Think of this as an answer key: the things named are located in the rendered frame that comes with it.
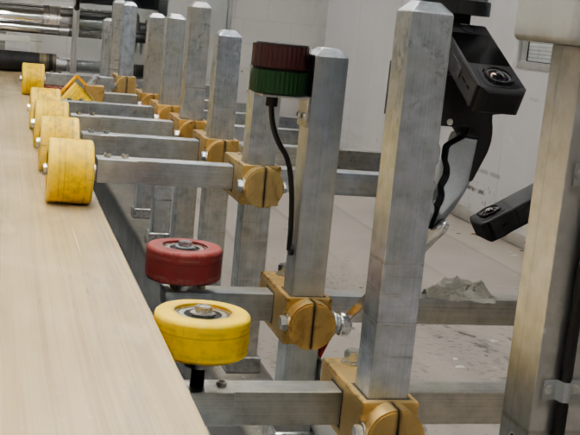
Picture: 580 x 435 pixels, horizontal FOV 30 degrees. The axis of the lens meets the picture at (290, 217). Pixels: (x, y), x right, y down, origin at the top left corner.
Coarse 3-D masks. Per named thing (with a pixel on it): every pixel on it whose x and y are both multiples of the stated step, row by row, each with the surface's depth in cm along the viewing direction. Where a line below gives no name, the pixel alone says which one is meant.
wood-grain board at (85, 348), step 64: (0, 128) 202; (0, 192) 137; (0, 256) 104; (64, 256) 106; (0, 320) 84; (64, 320) 85; (128, 320) 87; (0, 384) 70; (64, 384) 71; (128, 384) 72
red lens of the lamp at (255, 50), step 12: (252, 48) 108; (264, 48) 106; (276, 48) 105; (288, 48) 105; (300, 48) 106; (252, 60) 108; (264, 60) 106; (276, 60) 106; (288, 60) 106; (300, 60) 106
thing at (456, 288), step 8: (440, 280) 123; (448, 280) 123; (456, 280) 123; (464, 280) 125; (480, 280) 122; (432, 288) 121; (440, 288) 122; (448, 288) 122; (456, 288) 122; (464, 288) 122; (472, 288) 122; (480, 288) 122; (432, 296) 120; (440, 296) 120; (448, 296) 120; (456, 296) 120; (464, 296) 121; (472, 296) 121; (480, 296) 122; (488, 296) 122
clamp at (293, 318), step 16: (272, 272) 122; (272, 288) 117; (288, 304) 111; (304, 304) 110; (320, 304) 110; (272, 320) 116; (288, 320) 110; (304, 320) 110; (320, 320) 110; (288, 336) 111; (304, 336) 110; (320, 336) 111
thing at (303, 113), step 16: (272, 96) 107; (288, 96) 107; (304, 96) 109; (272, 112) 109; (304, 112) 109; (272, 128) 109; (288, 160) 110; (288, 176) 111; (288, 224) 112; (288, 240) 112
